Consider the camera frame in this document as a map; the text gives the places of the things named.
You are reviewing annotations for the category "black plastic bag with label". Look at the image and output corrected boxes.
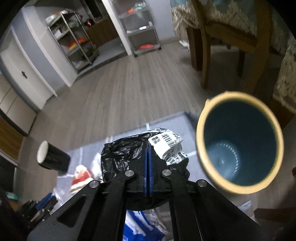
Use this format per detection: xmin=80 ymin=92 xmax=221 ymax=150
xmin=101 ymin=128 xmax=189 ymax=182

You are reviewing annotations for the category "blue and white plastic bag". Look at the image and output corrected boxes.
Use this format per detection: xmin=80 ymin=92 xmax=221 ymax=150
xmin=122 ymin=209 xmax=170 ymax=241

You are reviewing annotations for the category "red and white snack wrapper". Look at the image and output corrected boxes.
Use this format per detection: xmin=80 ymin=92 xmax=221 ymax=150
xmin=70 ymin=165 xmax=94 ymax=194

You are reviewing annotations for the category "teal trash bin yellow rim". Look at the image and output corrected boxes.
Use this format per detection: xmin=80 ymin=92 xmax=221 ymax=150
xmin=196 ymin=91 xmax=284 ymax=194

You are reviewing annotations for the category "grey checked table cloth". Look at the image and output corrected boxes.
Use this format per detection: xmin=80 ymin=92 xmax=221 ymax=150
xmin=53 ymin=112 xmax=255 ymax=241

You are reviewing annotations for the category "black mug white inside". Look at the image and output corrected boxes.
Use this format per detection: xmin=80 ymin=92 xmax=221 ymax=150
xmin=37 ymin=141 xmax=71 ymax=173

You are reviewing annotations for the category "white power strip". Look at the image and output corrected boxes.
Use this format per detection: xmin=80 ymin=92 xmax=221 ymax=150
xmin=179 ymin=40 xmax=190 ymax=49

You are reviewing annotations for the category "wooden chair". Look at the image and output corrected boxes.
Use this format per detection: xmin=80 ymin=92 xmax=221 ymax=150
xmin=192 ymin=1 xmax=272 ymax=94

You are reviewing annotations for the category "grey rolling storage cart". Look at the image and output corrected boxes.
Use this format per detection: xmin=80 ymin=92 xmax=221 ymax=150
xmin=112 ymin=1 xmax=162 ymax=57

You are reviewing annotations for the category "lace patterned tablecloth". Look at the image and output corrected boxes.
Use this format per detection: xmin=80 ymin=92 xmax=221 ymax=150
xmin=170 ymin=1 xmax=295 ymax=113

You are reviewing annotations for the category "white door with black handle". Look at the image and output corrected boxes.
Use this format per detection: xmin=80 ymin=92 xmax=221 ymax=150
xmin=1 ymin=27 xmax=56 ymax=110

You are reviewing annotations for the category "metal wire shelf rack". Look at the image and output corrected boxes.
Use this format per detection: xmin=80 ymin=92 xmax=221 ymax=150
xmin=46 ymin=9 xmax=99 ymax=73

